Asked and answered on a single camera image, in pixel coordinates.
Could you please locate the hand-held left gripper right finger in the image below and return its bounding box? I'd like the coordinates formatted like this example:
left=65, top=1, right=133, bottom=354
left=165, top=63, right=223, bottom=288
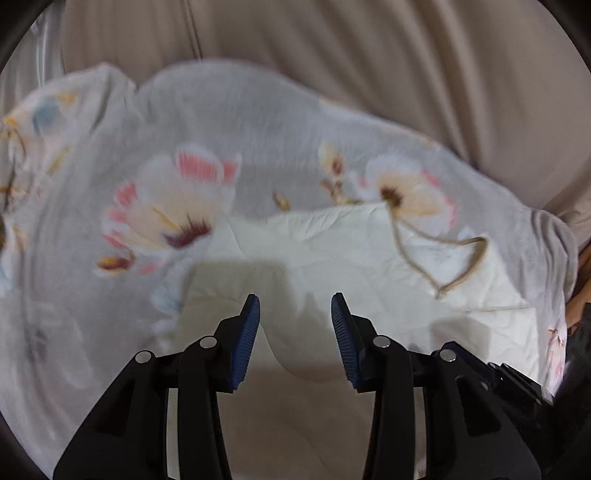
left=330, top=292, right=543, bottom=480

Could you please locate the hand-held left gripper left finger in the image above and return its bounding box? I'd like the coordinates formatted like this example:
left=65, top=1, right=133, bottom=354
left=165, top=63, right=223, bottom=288
left=53, top=294, right=262, bottom=480

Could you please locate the cream white garment with drawstring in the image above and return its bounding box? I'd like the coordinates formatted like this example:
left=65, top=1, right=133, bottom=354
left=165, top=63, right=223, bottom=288
left=166, top=200, right=532, bottom=480

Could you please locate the person's right forearm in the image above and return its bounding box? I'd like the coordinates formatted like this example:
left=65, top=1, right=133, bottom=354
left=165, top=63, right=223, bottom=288
left=566, top=244, right=591, bottom=334

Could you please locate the grey floral blanket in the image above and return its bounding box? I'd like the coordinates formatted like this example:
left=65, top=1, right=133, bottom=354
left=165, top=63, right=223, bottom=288
left=0, top=58, right=580, bottom=480

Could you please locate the beige pleated curtain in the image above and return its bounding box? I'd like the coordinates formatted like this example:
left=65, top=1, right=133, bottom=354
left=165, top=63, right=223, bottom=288
left=0, top=0, right=591, bottom=232

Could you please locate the white floral crumpled sheet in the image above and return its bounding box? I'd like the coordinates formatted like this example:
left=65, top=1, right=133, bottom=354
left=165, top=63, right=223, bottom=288
left=0, top=88, right=81, bottom=222

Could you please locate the white satin cloth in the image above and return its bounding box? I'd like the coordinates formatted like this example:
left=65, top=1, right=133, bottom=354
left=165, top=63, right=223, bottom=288
left=25, top=9, right=65, bottom=84

